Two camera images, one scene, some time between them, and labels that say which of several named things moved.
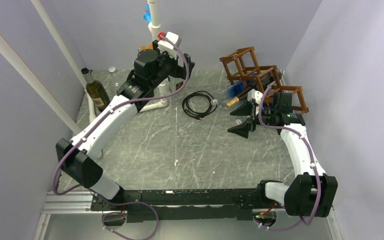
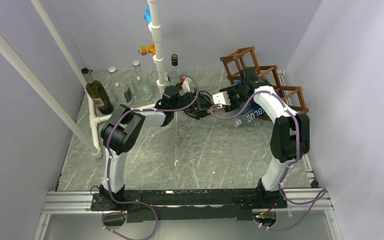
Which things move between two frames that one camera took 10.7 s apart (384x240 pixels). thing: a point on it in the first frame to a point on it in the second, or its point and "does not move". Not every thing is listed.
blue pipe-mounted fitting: [147, 15] does not move
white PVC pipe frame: [22, 63] does not move
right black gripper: [242, 130] to [228, 108]
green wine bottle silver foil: [97, 90] does not move
